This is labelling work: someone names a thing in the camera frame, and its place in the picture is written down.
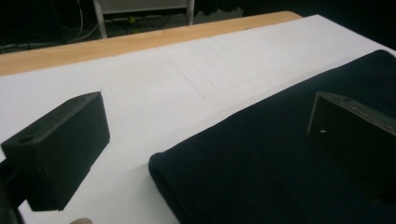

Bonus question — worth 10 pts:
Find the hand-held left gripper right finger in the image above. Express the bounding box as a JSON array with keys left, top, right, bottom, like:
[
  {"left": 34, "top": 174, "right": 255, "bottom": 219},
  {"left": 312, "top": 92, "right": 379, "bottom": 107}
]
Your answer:
[{"left": 305, "top": 91, "right": 396, "bottom": 201}]

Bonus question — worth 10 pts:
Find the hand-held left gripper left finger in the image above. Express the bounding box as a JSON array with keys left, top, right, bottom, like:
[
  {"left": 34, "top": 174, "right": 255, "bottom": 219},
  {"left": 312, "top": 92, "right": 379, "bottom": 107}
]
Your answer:
[{"left": 0, "top": 91, "right": 111, "bottom": 213}]

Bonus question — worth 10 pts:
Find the black knit vest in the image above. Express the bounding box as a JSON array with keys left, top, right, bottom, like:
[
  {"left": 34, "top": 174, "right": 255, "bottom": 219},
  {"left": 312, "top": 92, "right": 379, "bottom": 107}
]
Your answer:
[{"left": 148, "top": 49, "right": 396, "bottom": 224}]

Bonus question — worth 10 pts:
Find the white paper sheet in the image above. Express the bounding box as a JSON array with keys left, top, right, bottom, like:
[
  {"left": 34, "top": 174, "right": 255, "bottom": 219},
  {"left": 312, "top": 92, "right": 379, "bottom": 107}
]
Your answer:
[{"left": 0, "top": 13, "right": 396, "bottom": 224}]

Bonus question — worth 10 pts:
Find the bundle of floor cables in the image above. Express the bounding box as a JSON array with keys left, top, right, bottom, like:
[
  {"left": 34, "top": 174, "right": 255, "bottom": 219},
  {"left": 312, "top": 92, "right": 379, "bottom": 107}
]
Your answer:
[{"left": 0, "top": 0, "right": 101, "bottom": 54}]

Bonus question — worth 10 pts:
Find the white metal desk frame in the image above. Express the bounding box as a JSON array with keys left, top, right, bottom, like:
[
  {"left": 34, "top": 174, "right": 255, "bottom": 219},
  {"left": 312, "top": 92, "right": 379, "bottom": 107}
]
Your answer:
[{"left": 92, "top": 0, "right": 196, "bottom": 40}]

